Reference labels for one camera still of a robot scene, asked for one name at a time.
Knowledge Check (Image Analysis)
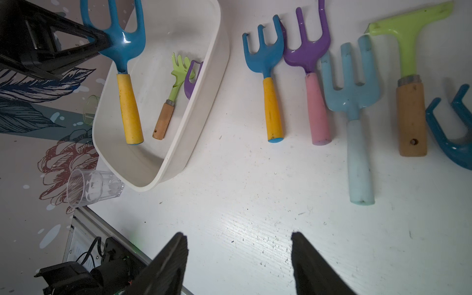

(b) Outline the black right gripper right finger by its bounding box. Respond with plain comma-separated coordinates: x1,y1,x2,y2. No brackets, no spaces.
291,232,355,295

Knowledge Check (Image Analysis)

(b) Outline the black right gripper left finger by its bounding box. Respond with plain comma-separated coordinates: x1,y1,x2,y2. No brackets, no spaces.
124,232,189,295

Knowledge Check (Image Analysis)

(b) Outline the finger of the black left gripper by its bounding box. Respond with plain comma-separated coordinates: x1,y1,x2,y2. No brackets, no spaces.
1,47,99,80
22,1,111,59

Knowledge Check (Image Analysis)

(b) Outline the blue fork yellow handle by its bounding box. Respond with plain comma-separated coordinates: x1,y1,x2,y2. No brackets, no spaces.
100,1,146,145

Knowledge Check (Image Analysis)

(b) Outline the lime rake wooden handle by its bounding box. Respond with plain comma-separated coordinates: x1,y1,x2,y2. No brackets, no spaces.
152,53,195,140

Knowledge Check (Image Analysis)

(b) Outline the purple rake pink handle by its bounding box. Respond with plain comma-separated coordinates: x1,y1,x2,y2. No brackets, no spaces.
184,60,203,100

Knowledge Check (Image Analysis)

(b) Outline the light blue fork pale handle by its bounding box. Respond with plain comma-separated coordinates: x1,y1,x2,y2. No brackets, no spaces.
321,35,381,206

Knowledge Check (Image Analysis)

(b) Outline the blue rake yellow handle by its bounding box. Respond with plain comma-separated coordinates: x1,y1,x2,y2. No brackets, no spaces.
242,15,285,143

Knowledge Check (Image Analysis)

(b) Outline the white plastic storage box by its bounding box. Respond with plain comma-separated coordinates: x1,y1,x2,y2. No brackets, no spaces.
93,1,230,192

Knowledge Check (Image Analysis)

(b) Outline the green transparent cup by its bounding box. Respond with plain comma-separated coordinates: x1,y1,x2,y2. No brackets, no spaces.
82,95,100,126

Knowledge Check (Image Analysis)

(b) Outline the clear plastic cup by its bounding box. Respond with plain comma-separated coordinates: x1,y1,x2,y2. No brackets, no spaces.
66,169,125,208

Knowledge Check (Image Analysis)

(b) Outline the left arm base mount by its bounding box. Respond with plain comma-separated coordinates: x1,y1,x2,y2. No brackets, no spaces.
35,237,146,295

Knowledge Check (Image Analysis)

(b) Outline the aluminium frame profile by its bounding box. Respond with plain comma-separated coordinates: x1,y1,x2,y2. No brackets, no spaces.
73,207,190,295

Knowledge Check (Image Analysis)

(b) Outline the lime hoe wooden handle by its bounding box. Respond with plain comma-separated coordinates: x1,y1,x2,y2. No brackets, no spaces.
365,1,454,157

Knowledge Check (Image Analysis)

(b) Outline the teal claw rake yellow handle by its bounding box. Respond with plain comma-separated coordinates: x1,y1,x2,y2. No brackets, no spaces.
425,84,472,171

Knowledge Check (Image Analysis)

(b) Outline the purple fork pink handle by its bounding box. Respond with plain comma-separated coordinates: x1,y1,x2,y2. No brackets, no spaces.
282,0,331,146

